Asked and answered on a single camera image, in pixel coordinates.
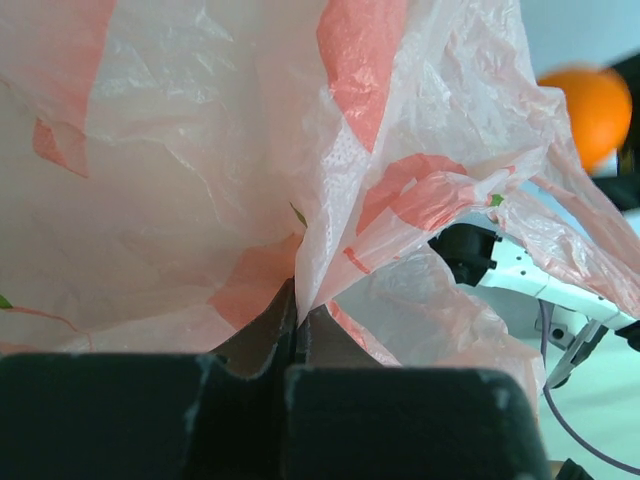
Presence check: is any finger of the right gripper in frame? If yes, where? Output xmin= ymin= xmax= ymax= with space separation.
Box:
xmin=594 ymin=52 xmax=639 ymax=210

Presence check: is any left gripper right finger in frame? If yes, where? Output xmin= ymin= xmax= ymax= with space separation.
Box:
xmin=295 ymin=306 xmax=398 ymax=368

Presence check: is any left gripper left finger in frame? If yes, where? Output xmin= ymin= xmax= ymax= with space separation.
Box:
xmin=213 ymin=278 xmax=298 ymax=378

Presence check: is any fake orange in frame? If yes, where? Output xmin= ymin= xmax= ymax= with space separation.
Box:
xmin=537 ymin=65 xmax=633 ymax=174

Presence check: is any pink plastic bag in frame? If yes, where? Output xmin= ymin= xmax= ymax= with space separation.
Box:
xmin=1 ymin=1 xmax=639 ymax=396

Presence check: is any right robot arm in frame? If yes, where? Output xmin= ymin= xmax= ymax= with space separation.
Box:
xmin=429 ymin=54 xmax=639 ymax=388

